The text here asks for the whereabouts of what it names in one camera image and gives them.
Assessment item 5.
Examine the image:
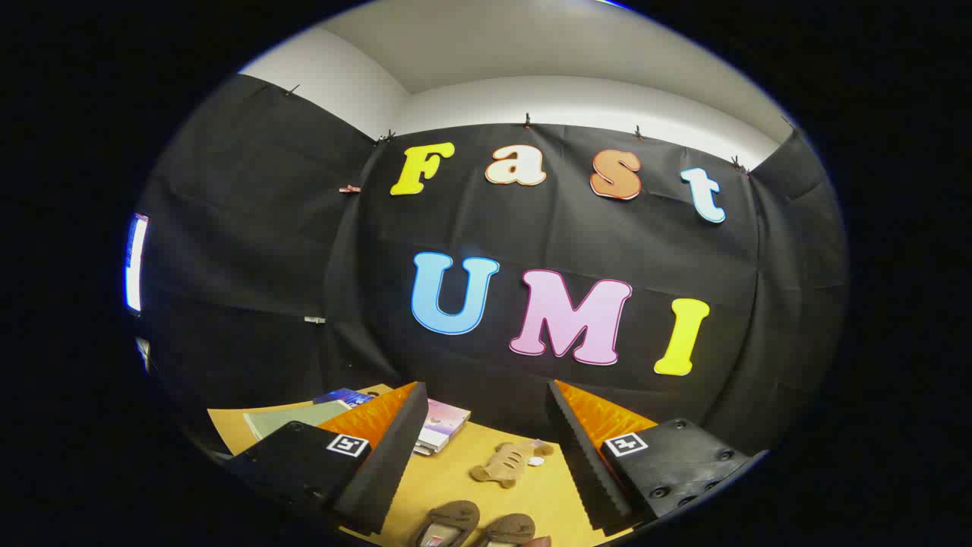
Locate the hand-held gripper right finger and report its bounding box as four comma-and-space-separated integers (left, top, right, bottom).
547, 380, 768, 533

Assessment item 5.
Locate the black backdrop cloth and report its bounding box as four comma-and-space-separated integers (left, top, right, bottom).
137, 72, 847, 457

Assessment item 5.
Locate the computer monitor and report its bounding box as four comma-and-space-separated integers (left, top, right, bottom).
125, 213, 150, 315

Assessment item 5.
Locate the blue cover book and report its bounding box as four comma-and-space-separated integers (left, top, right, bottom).
313, 388, 374, 407

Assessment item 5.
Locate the brown suede shoe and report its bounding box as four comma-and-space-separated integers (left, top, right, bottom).
410, 500, 481, 547
480, 514, 536, 547

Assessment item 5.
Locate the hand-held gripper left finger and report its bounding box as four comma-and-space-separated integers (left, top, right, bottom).
224, 381, 430, 536

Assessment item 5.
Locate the pink cover book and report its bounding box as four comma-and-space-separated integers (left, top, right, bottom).
414, 399, 472, 453

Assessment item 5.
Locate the brown bread plush toy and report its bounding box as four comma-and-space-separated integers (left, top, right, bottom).
469, 439, 555, 489

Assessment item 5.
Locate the pale green fabric storage box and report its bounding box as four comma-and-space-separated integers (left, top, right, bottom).
243, 400, 352, 441

